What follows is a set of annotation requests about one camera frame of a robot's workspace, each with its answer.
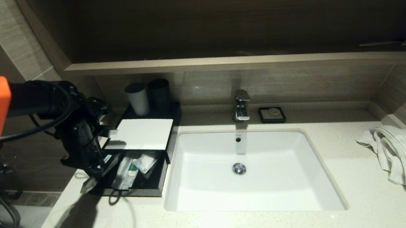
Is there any wooden wall shelf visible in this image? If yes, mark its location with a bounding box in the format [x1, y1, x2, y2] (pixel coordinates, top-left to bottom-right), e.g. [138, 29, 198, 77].
[65, 38, 406, 91]

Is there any small clear cotton packet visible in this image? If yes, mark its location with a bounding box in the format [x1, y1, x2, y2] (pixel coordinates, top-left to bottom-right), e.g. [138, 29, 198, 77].
[132, 151, 160, 175]

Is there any black square soap dish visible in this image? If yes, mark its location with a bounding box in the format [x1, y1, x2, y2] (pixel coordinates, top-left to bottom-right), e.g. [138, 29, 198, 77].
[258, 106, 287, 125]

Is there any chrome faucet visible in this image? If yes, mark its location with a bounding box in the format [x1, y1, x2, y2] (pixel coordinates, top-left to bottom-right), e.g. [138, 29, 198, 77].
[231, 89, 252, 123]

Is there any chrome sink drain plug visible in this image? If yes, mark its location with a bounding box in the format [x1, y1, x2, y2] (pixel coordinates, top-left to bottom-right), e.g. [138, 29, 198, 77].
[232, 163, 247, 176]

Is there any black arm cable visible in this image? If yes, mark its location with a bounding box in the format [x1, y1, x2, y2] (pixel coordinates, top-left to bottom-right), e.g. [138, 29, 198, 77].
[0, 85, 77, 145]

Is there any black plastic cup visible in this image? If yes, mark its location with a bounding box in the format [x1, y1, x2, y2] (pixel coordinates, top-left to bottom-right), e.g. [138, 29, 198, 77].
[148, 78, 172, 109]

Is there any grey plastic cup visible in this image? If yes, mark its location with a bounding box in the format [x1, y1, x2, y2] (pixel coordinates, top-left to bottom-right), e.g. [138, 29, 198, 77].
[125, 82, 151, 117]

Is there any black sliding drawer tray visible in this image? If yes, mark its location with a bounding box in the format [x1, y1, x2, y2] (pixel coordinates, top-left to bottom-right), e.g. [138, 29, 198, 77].
[83, 148, 172, 203]

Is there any toothbrush with green mark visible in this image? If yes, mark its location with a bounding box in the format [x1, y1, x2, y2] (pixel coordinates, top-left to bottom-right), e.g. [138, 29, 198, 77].
[109, 155, 137, 191]

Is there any white ceramic sink basin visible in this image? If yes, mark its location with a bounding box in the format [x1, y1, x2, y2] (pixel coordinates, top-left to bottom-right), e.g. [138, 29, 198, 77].
[159, 120, 349, 225]

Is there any black drawer amenity box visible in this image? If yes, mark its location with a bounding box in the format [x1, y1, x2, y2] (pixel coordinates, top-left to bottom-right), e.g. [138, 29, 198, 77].
[106, 99, 186, 169]

